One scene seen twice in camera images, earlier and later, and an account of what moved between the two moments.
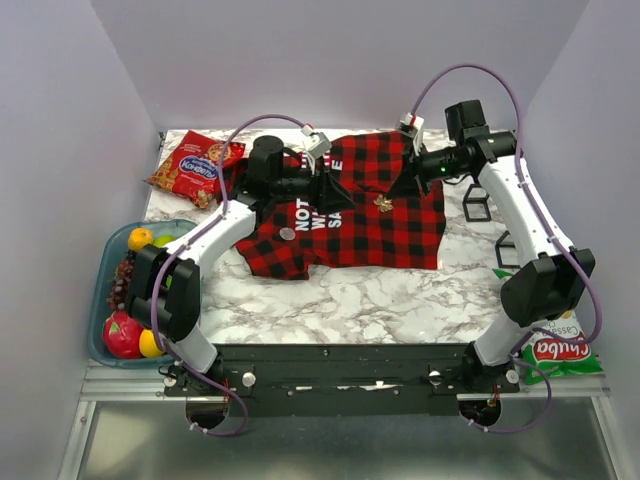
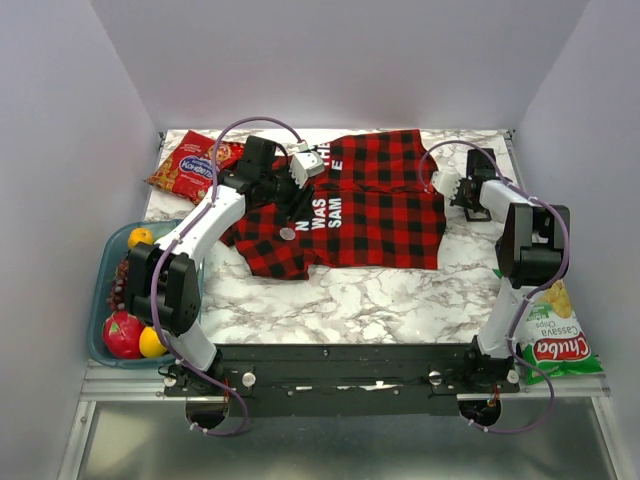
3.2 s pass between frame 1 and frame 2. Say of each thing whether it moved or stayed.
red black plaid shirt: stayed
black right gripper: moved
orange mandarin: stayed
